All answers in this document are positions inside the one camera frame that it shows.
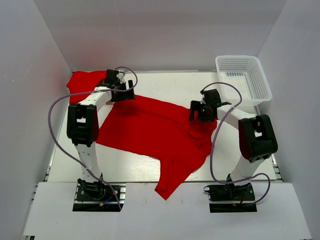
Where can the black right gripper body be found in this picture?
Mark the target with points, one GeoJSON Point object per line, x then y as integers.
{"type": "Point", "coordinates": [200, 112]}

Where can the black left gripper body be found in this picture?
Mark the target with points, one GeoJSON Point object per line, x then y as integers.
{"type": "Point", "coordinates": [124, 93]}

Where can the red t shirt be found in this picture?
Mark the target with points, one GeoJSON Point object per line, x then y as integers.
{"type": "Point", "coordinates": [82, 81]}
{"type": "Point", "coordinates": [160, 130]}

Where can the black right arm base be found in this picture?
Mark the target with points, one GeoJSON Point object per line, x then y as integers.
{"type": "Point", "coordinates": [230, 192]}

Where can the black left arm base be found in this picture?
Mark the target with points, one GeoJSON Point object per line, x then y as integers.
{"type": "Point", "coordinates": [93, 191]}

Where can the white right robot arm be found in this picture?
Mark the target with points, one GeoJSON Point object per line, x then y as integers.
{"type": "Point", "coordinates": [257, 139]}

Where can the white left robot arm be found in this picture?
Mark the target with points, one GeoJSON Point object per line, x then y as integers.
{"type": "Point", "coordinates": [83, 123]}

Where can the red folded t shirt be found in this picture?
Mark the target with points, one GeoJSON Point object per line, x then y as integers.
{"type": "Point", "coordinates": [82, 81]}

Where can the white plastic mesh basket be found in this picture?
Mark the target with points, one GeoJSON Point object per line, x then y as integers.
{"type": "Point", "coordinates": [246, 74]}

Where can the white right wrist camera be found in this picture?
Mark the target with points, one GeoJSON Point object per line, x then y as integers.
{"type": "Point", "coordinates": [203, 100]}

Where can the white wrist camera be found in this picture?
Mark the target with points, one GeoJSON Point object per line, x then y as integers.
{"type": "Point", "coordinates": [203, 100]}
{"type": "Point", "coordinates": [122, 77]}

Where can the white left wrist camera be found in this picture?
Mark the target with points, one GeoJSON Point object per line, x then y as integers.
{"type": "Point", "coordinates": [122, 77]}

